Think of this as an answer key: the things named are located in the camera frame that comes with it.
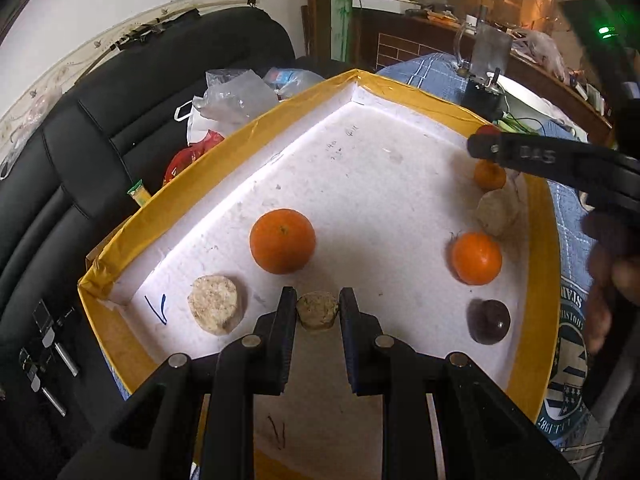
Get small orange tangerine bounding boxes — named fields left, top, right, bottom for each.
left=473, top=159, right=506, bottom=192

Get beige round cake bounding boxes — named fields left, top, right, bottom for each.
left=296, top=292, right=338, bottom=330

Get large orange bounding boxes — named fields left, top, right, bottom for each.
left=250, top=208, right=316, bottom=275

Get person's right hand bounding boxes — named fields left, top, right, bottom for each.
left=582, top=210, right=639, bottom=356

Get blue plaid tablecloth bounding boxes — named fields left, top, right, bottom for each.
left=376, top=53, right=606, bottom=467

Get green leafy vegetable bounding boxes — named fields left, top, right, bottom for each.
left=494, top=112, right=546, bottom=136

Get white enamel basin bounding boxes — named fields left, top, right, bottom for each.
left=497, top=75, right=559, bottom=122

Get dark plum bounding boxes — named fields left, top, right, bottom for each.
left=466, top=299, right=511, bottom=346

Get beige cake in tray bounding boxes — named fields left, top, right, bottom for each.
left=475, top=188, right=520, bottom=237

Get white lump in tray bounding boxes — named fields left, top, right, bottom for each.
left=188, top=275, right=244, bottom=336

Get black small box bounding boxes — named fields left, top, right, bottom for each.
left=461, top=76, right=504, bottom=122

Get pink plastic bag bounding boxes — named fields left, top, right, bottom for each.
left=512, top=28, right=570, bottom=84

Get black sofa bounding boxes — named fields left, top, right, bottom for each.
left=0, top=5, right=352, bottom=480

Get glass mug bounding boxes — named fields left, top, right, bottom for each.
left=454, top=23, right=513, bottom=84

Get orange in tray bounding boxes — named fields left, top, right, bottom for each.
left=449, top=232, right=502, bottom=286

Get yellow tray white lining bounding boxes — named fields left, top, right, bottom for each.
left=78, top=72, right=560, bottom=479

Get wooden cabinet counter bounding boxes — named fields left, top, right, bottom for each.
left=349, top=0, right=614, bottom=149

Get red snack packet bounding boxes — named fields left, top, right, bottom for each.
left=163, top=130, right=224, bottom=185

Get clear plastic bag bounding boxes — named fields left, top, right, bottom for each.
left=174, top=70, right=279, bottom=145

